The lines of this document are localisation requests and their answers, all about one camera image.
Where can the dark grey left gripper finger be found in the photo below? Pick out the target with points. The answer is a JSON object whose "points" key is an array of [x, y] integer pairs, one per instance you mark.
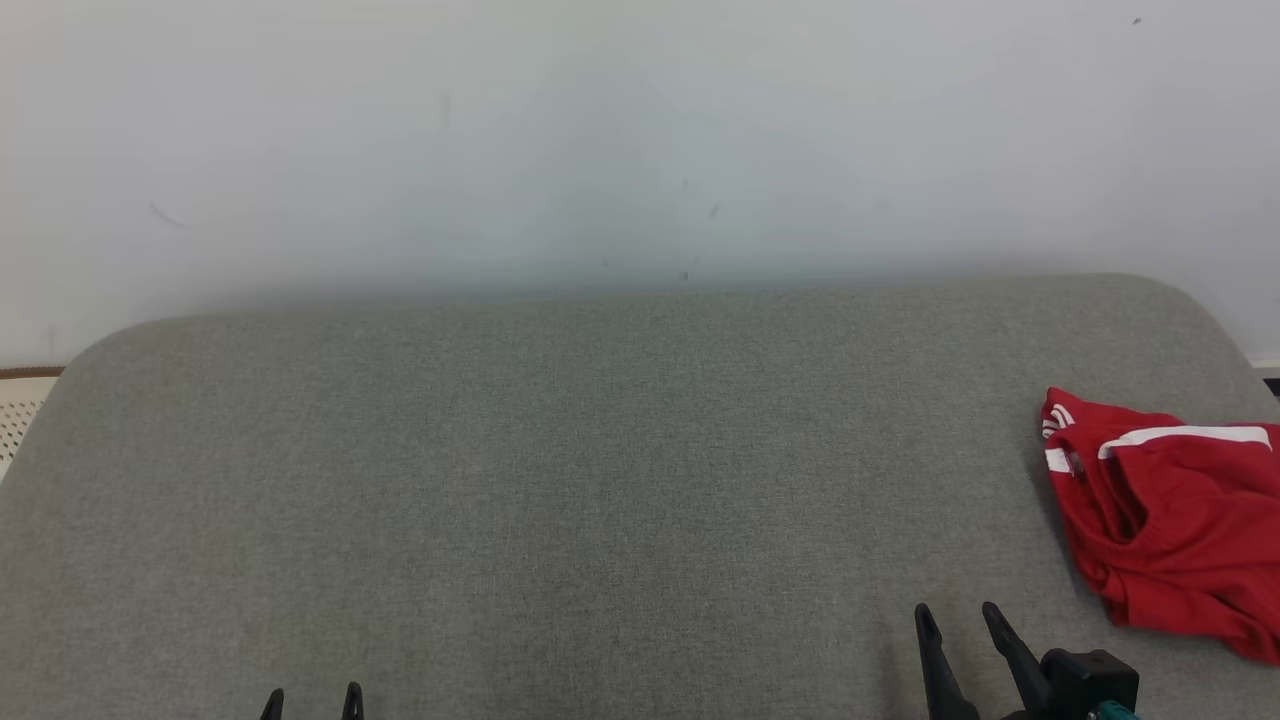
{"points": [[272, 708], [352, 705]]}

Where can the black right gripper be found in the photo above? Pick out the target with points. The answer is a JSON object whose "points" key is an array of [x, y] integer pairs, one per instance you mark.
{"points": [[1030, 716]]}

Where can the red white-striped basketball shorts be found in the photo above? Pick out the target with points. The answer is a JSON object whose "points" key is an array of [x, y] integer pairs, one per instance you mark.
{"points": [[1180, 520]]}

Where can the red basketball jersey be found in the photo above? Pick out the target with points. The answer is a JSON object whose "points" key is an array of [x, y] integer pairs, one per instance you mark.
{"points": [[1090, 412]]}

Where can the grey fabric panel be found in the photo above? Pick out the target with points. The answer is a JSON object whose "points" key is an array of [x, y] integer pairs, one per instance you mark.
{"points": [[600, 480]]}

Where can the cream perforated laundry basket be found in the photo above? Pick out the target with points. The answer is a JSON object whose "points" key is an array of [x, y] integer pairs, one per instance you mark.
{"points": [[20, 410]]}

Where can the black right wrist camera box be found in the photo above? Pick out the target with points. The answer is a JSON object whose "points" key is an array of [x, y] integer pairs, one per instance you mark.
{"points": [[1090, 678]]}

